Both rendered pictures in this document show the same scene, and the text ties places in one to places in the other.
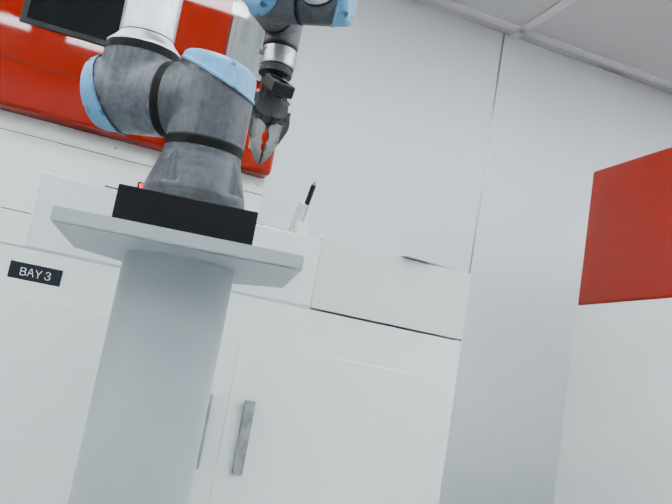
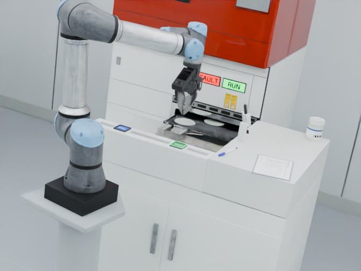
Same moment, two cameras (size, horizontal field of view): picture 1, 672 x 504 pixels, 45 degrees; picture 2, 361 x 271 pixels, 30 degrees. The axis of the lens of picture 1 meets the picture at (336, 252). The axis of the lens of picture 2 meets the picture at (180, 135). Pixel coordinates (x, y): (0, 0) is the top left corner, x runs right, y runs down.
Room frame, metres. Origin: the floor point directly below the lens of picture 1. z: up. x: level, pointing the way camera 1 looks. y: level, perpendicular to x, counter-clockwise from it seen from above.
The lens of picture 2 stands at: (-0.32, -1.46, 1.93)
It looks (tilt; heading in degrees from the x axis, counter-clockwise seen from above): 20 degrees down; 40
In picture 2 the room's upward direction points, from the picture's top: 9 degrees clockwise
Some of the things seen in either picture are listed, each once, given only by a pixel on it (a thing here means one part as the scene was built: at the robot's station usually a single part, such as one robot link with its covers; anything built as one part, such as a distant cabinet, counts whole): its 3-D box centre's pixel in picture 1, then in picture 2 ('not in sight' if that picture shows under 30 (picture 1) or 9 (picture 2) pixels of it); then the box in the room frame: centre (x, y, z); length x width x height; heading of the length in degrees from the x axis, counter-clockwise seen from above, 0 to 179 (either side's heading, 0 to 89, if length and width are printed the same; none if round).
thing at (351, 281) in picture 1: (341, 298); (270, 164); (1.97, -0.03, 0.89); 0.62 x 0.35 x 0.14; 19
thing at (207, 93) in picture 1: (209, 100); (86, 141); (1.16, 0.23, 1.05); 0.13 x 0.12 x 0.14; 72
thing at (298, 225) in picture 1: (299, 230); (244, 125); (1.92, 0.10, 1.03); 0.06 x 0.04 x 0.13; 19
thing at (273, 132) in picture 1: (267, 146); (189, 104); (1.64, 0.18, 1.14); 0.06 x 0.03 x 0.09; 19
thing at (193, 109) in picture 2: not in sight; (211, 122); (2.14, 0.45, 0.89); 0.44 x 0.02 x 0.10; 109
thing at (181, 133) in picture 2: not in sight; (180, 133); (1.87, 0.40, 0.89); 0.08 x 0.03 x 0.03; 19
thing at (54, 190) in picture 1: (178, 245); (148, 153); (1.58, 0.31, 0.89); 0.55 x 0.09 x 0.14; 109
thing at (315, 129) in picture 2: not in sight; (315, 129); (2.26, -0.05, 1.01); 0.07 x 0.07 x 0.10
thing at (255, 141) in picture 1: (253, 142); (182, 101); (1.63, 0.21, 1.14); 0.06 x 0.03 x 0.09; 19
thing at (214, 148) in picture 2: not in sight; (194, 144); (1.89, 0.33, 0.87); 0.36 x 0.08 x 0.03; 109
